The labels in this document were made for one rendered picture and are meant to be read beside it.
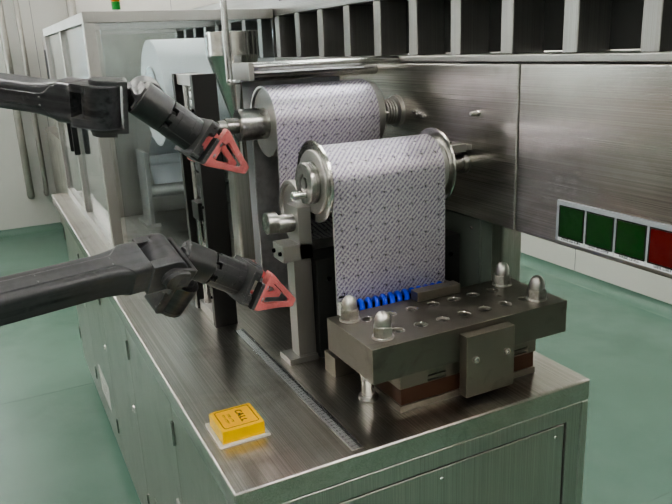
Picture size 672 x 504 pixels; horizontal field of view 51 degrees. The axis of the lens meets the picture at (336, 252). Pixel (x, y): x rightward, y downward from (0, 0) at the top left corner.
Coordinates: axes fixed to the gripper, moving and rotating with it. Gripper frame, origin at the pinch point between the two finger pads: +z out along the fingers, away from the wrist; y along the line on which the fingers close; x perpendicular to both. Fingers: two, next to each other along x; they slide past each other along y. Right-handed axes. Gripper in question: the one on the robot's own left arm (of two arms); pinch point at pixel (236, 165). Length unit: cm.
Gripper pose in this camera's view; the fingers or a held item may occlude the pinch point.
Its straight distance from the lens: 120.2
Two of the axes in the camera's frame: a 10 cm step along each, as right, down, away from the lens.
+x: 5.3, -8.4, 0.7
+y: 4.7, 2.2, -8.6
